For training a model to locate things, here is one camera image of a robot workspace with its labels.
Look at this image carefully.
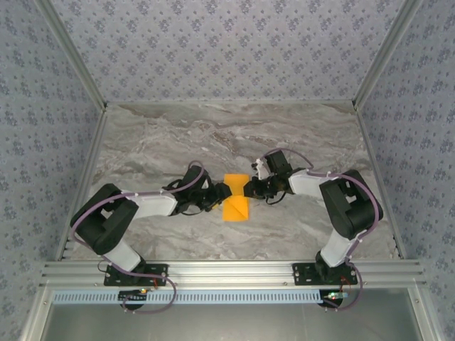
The thin black cable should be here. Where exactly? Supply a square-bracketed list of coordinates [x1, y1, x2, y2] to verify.
[264, 190, 287, 207]
[176, 205, 209, 217]

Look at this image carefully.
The aluminium frame bar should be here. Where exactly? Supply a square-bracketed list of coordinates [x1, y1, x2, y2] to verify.
[19, 286, 54, 341]
[407, 286, 440, 341]

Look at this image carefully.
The slotted pale cable duct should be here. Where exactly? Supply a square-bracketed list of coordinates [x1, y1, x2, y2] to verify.
[52, 289, 351, 305]

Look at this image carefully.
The aluminium table side rail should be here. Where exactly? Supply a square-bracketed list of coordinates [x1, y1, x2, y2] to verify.
[354, 106, 407, 262]
[55, 106, 109, 262]

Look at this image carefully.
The left thin black cable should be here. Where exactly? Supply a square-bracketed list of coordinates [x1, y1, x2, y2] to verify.
[176, 205, 209, 217]

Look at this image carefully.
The aluminium frame post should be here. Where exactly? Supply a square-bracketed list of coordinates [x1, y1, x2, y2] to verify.
[351, 0, 426, 112]
[35, 0, 109, 112]

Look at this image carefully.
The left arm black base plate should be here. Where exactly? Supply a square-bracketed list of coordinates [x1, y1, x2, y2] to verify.
[103, 263, 169, 287]

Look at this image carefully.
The grey sheet metal panel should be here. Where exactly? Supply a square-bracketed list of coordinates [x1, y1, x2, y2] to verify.
[44, 303, 426, 341]

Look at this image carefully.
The right thin black cable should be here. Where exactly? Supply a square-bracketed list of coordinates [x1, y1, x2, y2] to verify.
[264, 190, 287, 207]

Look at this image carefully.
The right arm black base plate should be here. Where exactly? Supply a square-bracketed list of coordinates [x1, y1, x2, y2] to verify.
[291, 262, 356, 287]

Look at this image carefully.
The right white camera bracket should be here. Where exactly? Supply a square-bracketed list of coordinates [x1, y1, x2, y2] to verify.
[250, 159, 268, 180]

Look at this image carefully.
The small circuit board with LED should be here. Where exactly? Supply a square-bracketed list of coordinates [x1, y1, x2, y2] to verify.
[118, 288, 149, 303]
[321, 290, 350, 301]

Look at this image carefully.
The orange paper sheet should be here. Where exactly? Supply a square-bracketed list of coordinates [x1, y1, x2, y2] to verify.
[222, 173, 252, 223]

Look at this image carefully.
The wide aluminium mounting rail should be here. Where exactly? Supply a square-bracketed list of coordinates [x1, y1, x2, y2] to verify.
[38, 259, 427, 288]

